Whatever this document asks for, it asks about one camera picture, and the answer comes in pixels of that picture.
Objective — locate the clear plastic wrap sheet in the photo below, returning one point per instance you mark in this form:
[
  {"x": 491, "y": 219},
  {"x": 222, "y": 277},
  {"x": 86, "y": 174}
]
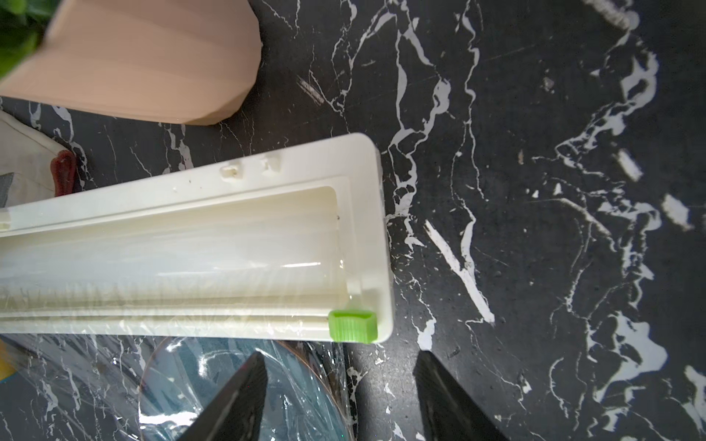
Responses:
[{"x": 76, "y": 386}]

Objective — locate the cream plastic wrap dispenser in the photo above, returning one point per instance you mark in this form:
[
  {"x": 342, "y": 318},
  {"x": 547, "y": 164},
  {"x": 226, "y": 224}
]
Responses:
[{"x": 262, "y": 247}]

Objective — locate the green dispenser slider cutter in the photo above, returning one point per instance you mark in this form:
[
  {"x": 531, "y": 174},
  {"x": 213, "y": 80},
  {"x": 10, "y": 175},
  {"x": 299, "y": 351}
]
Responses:
[{"x": 353, "y": 326}]

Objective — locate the beige work glove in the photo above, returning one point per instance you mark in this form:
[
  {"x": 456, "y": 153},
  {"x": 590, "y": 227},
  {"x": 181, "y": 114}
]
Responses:
[{"x": 33, "y": 166}]

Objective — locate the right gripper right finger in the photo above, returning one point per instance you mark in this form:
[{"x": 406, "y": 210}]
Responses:
[{"x": 447, "y": 410}]

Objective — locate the blue-grey ceramic plate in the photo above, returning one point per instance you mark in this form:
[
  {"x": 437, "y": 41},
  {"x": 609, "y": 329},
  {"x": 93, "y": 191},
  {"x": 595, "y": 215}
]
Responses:
[{"x": 306, "y": 399}]

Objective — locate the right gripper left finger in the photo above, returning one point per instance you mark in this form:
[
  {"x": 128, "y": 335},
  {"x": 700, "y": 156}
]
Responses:
[{"x": 237, "y": 410}]

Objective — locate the pink pot with succulent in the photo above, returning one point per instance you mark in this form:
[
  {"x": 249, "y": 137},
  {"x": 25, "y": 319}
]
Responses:
[{"x": 179, "y": 62}]

